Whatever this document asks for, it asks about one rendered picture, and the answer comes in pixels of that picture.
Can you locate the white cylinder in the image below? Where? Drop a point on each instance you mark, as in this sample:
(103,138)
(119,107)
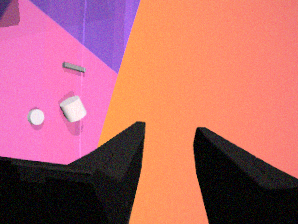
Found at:
(73,108)

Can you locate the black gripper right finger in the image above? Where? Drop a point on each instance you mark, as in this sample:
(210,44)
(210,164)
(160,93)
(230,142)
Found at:
(239,188)

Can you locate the small grey bar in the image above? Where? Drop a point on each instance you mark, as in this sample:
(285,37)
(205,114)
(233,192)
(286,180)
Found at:
(73,66)

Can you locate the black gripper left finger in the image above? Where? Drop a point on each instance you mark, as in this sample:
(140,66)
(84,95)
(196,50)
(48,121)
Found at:
(98,188)

